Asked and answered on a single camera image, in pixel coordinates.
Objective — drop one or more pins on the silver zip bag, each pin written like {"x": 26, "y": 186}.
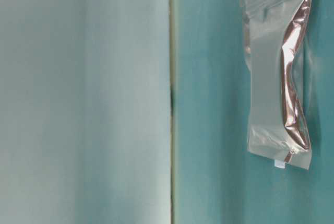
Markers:
{"x": 274, "y": 33}

